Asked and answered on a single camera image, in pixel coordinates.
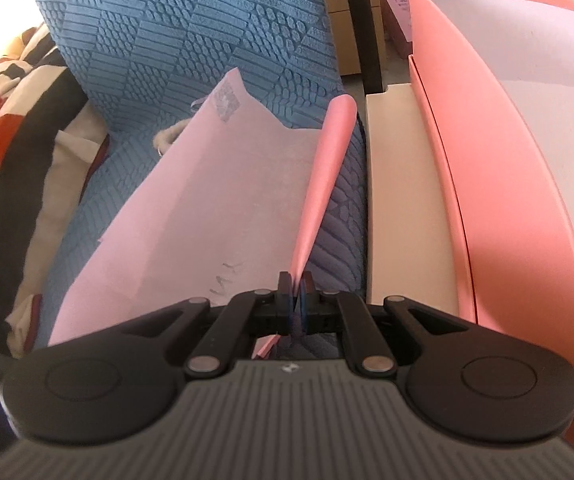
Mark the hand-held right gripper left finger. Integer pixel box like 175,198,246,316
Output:
117,271,296,378

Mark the pink gift box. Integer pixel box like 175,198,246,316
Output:
406,0,574,463

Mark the black white red striped blanket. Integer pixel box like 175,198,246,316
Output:
0,24,114,361

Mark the white side table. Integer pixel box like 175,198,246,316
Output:
365,84,470,322

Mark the black pole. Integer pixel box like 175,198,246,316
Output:
339,0,386,94

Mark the pink printed paper bag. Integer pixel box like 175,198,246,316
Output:
377,0,415,43

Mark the pink paper bag with rope handle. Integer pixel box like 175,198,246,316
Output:
48,67,358,361

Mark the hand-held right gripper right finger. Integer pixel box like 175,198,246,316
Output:
299,271,470,379

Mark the blue textured sofa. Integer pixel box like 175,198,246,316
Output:
17,0,369,351

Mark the cardboard box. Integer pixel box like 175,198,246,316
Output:
314,0,369,76

